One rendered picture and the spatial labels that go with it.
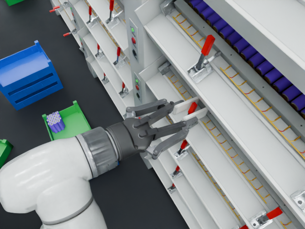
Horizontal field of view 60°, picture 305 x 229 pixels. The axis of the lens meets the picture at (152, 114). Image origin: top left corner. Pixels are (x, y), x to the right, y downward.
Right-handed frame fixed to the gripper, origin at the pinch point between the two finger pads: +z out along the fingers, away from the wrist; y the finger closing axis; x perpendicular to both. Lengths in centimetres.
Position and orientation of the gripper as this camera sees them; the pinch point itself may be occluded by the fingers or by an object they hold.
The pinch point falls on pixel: (190, 110)
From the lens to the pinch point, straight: 62.2
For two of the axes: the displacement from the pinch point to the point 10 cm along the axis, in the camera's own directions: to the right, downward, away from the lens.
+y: 5.0, 7.4, -4.5
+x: 1.2, -5.7, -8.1
